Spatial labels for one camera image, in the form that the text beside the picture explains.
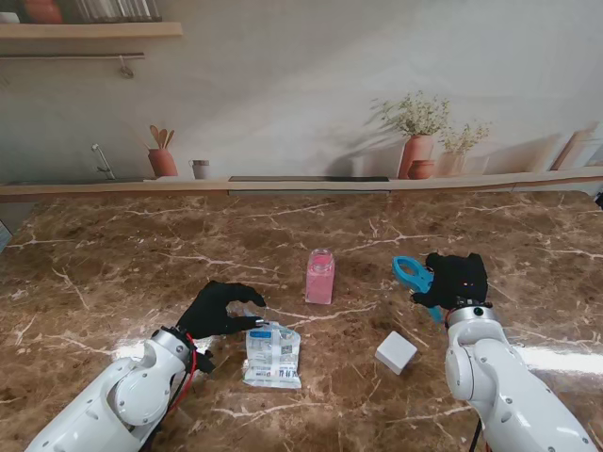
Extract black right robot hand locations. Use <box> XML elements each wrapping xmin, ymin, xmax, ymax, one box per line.
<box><xmin>412</xmin><ymin>252</ymin><xmax>490</xmax><ymax>312</ymax></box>

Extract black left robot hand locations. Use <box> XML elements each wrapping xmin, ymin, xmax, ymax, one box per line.
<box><xmin>176</xmin><ymin>281</ymin><xmax>268</xmax><ymax>341</ymax></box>

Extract blue plastic bag clip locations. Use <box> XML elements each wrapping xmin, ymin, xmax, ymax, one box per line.
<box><xmin>391</xmin><ymin>256</ymin><xmax>447</xmax><ymax>325</ymax></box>

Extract white and blue salt bag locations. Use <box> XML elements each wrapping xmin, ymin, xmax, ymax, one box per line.
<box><xmin>242</xmin><ymin>320</ymin><xmax>302</xmax><ymax>390</ymax></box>

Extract white square bottle cap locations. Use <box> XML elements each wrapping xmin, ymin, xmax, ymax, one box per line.
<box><xmin>375</xmin><ymin>331</ymin><xmax>419</xmax><ymax>376</ymax></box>

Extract clear bottle with pink seasoning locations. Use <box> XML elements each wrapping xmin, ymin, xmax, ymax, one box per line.
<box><xmin>304</xmin><ymin>249</ymin><xmax>336</xmax><ymax>305</ymax></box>

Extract small terracotta pot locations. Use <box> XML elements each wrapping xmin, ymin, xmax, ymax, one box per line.
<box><xmin>407</xmin><ymin>158</ymin><xmax>437</xmax><ymax>181</ymax></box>

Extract tall terracotta flower vase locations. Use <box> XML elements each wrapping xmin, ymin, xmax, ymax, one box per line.
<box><xmin>369</xmin><ymin>91</ymin><xmax>451</xmax><ymax>180</ymax></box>

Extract grey mug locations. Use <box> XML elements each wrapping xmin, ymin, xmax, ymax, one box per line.
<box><xmin>188</xmin><ymin>158</ymin><xmax>212</xmax><ymax>181</ymax></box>

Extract terracotta utensil pot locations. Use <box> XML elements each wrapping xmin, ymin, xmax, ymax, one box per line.
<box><xmin>148</xmin><ymin>124</ymin><xmax>180</xmax><ymax>178</ymax></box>

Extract wooden counter ledge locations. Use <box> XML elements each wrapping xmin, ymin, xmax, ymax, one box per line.
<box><xmin>0</xmin><ymin>167</ymin><xmax>603</xmax><ymax>204</ymax></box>

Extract wooden cutting boards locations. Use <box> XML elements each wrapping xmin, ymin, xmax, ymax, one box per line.
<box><xmin>548</xmin><ymin>121</ymin><xmax>603</xmax><ymax>171</ymax></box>

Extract chrome faucet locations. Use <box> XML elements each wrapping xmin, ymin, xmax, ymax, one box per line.
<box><xmin>90</xmin><ymin>143</ymin><xmax>117</xmax><ymax>181</ymax></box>

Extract row of glass jars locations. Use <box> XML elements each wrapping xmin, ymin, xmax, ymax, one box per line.
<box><xmin>73</xmin><ymin>0</ymin><xmax>164</xmax><ymax>24</ymax></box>

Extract terracotta jar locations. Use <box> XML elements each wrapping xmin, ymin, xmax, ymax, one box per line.
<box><xmin>23</xmin><ymin>0</ymin><xmax>64</xmax><ymax>24</ymax></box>

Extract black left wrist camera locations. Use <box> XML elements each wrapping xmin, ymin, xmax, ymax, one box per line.
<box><xmin>195</xmin><ymin>350</ymin><xmax>217</xmax><ymax>376</ymax></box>

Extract red black left arm cables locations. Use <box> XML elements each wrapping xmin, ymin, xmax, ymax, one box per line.
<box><xmin>155</xmin><ymin>331</ymin><xmax>199</xmax><ymax>439</ymax></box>

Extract metal hanging rail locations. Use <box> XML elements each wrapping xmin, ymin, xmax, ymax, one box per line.
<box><xmin>0</xmin><ymin>51</ymin><xmax>146</xmax><ymax>79</ymax></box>

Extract wooden wall shelf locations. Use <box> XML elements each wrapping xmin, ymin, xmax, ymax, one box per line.
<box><xmin>0</xmin><ymin>22</ymin><xmax>184</xmax><ymax>40</ymax></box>

